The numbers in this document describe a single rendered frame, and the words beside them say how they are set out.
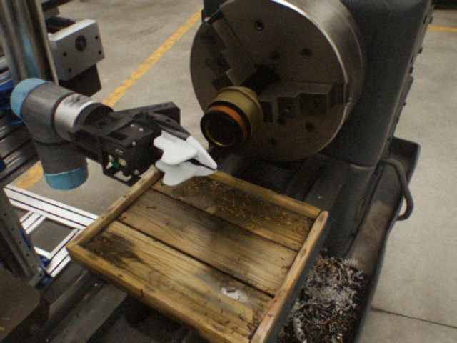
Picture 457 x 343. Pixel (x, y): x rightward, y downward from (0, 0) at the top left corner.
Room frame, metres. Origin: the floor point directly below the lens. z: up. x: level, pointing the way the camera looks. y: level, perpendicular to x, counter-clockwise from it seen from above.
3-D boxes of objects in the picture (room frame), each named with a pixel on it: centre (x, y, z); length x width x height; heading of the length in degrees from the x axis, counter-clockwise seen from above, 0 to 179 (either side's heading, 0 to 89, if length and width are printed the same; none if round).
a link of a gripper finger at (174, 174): (0.40, 0.07, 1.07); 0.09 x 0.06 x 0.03; 60
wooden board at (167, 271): (0.44, 0.05, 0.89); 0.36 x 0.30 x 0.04; 60
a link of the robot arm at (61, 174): (0.55, 0.31, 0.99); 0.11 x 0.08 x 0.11; 32
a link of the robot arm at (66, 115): (0.50, 0.23, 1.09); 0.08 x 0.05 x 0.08; 150
